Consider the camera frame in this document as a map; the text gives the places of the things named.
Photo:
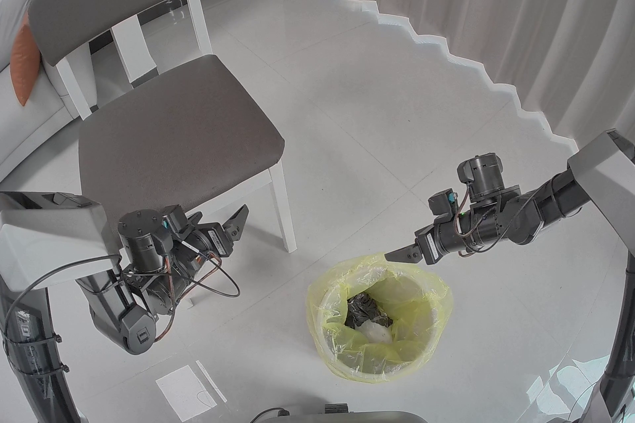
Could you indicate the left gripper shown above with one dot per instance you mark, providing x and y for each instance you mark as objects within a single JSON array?
[{"x": 211, "y": 240}]

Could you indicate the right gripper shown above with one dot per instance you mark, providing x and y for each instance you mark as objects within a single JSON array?
[{"x": 449, "y": 240}]

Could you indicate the yellow plastic bag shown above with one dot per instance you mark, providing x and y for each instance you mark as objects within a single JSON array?
[{"x": 411, "y": 307}]

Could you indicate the black plastic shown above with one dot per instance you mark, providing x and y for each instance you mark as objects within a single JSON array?
[{"x": 362, "y": 309}]

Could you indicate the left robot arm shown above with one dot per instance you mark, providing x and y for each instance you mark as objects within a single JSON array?
[{"x": 49, "y": 237}]

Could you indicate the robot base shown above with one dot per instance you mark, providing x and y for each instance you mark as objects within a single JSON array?
[{"x": 372, "y": 418}]

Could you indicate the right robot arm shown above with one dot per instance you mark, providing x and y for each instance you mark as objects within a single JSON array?
[{"x": 600, "y": 168}]

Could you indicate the white trash bin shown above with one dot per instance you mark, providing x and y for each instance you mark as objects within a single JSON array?
[{"x": 430, "y": 332}]

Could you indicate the grey and white chair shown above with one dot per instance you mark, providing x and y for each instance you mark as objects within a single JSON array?
[{"x": 178, "y": 138}]

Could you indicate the white sofa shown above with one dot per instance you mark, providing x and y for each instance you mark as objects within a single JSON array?
[{"x": 25, "y": 128}]

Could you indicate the orange cushion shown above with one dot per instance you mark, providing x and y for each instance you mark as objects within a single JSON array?
[{"x": 25, "y": 64}]

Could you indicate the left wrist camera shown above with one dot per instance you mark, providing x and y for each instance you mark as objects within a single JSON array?
[{"x": 173, "y": 219}]

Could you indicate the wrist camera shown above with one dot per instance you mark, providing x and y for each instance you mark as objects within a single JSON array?
[
  {"x": 441, "y": 203},
  {"x": 173, "y": 219}
]

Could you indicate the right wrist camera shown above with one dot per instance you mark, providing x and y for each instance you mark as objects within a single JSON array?
[{"x": 441, "y": 203}]

